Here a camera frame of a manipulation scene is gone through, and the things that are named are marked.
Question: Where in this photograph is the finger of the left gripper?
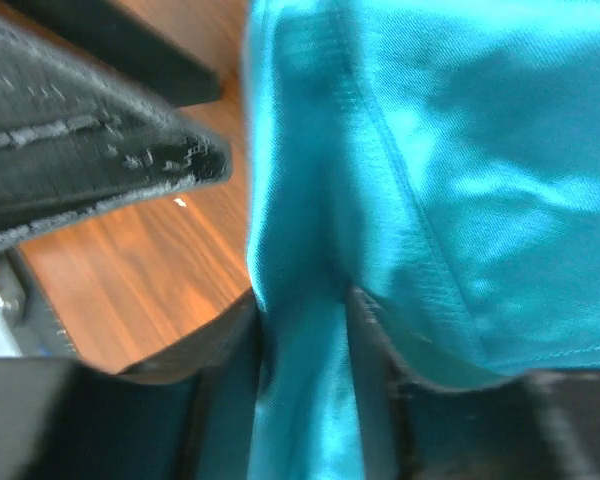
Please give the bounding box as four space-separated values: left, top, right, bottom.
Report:
9 0 222 107
0 18 230 252

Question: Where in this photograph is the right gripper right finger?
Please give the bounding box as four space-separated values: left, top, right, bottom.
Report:
347 288 600 479

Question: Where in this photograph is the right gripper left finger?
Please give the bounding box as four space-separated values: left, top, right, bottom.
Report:
0 293 260 479

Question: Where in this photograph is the teal cloth napkin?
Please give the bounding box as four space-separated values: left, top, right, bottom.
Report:
244 1 600 479

